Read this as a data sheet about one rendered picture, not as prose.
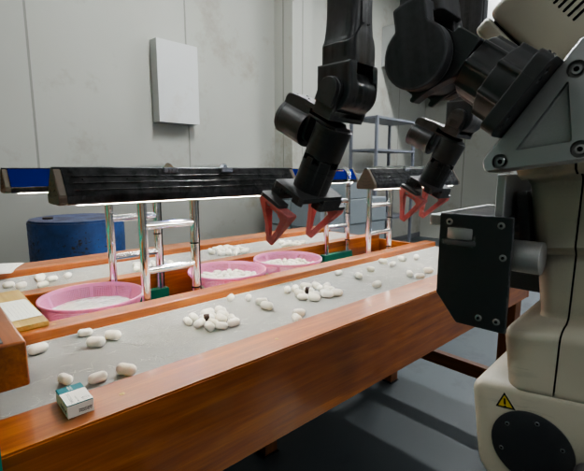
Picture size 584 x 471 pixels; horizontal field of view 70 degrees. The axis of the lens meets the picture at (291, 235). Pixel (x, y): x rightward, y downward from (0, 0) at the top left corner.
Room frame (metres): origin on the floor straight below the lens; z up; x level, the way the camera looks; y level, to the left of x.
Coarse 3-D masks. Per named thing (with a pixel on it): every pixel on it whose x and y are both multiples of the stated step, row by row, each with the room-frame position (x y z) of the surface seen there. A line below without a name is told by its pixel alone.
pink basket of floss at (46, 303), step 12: (72, 288) 1.19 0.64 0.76; (84, 288) 1.21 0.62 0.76; (96, 288) 1.22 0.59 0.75; (108, 288) 1.23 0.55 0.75; (120, 288) 1.22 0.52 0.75; (132, 288) 1.21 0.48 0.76; (36, 300) 1.05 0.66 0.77; (48, 300) 1.10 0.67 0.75; (60, 300) 1.14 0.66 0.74; (72, 300) 1.17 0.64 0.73; (132, 300) 1.06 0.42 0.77; (48, 312) 0.99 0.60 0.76; (60, 312) 0.97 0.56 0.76; (72, 312) 0.97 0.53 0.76; (84, 312) 0.98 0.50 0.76
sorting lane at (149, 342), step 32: (352, 288) 1.27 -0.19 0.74; (384, 288) 1.27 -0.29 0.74; (160, 320) 0.99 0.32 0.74; (256, 320) 0.99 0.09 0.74; (288, 320) 0.99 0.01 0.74; (64, 352) 0.80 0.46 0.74; (96, 352) 0.80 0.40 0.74; (128, 352) 0.80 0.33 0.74; (160, 352) 0.80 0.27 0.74; (192, 352) 0.80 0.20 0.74; (32, 384) 0.67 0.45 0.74; (96, 384) 0.67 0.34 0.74; (0, 416) 0.58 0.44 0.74
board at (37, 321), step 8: (0, 296) 1.06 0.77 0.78; (8, 296) 1.06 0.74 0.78; (16, 296) 1.06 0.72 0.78; (24, 296) 1.06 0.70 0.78; (32, 304) 1.00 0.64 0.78; (40, 312) 0.94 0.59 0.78; (24, 320) 0.89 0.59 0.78; (32, 320) 0.89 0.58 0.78; (40, 320) 0.89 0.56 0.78; (24, 328) 0.85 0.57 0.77; (32, 328) 0.86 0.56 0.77
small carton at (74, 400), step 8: (80, 384) 0.59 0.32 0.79; (56, 392) 0.57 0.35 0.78; (64, 392) 0.57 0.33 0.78; (72, 392) 0.57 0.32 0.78; (80, 392) 0.57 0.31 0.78; (88, 392) 0.57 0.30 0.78; (56, 400) 0.57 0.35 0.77; (64, 400) 0.55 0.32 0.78; (72, 400) 0.55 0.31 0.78; (80, 400) 0.55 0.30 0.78; (88, 400) 0.55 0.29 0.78; (64, 408) 0.54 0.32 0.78; (72, 408) 0.54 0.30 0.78; (80, 408) 0.54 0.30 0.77; (88, 408) 0.55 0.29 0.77; (72, 416) 0.54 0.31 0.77
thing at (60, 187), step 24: (72, 168) 0.82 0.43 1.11; (96, 168) 0.85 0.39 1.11; (120, 168) 0.89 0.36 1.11; (144, 168) 0.92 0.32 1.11; (192, 168) 1.00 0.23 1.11; (216, 168) 1.05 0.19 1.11; (240, 168) 1.10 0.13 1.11; (264, 168) 1.15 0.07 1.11; (288, 168) 1.21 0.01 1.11; (48, 192) 0.83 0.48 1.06; (72, 192) 0.79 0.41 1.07; (96, 192) 0.82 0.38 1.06; (120, 192) 0.85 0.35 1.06; (144, 192) 0.89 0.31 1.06; (168, 192) 0.92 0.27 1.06; (192, 192) 0.96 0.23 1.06; (216, 192) 1.00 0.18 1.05; (240, 192) 1.05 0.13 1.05
